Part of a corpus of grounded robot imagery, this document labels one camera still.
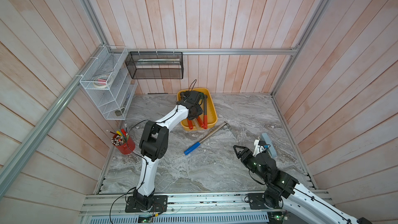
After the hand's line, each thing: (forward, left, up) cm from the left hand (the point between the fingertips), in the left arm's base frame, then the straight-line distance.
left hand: (199, 113), depth 98 cm
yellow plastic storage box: (+2, -7, -6) cm, 10 cm away
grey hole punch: (-15, -39, -3) cm, 42 cm away
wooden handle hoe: (-6, +2, -1) cm, 7 cm away
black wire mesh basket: (+28, +30, +18) cm, 44 cm away
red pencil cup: (-24, +40, +8) cm, 47 cm away
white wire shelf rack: (-8, +45, +20) cm, 50 cm away
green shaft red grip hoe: (-6, +6, -1) cm, 8 cm away
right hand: (-26, -18, +4) cm, 32 cm away
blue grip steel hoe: (-17, +1, -8) cm, 19 cm away
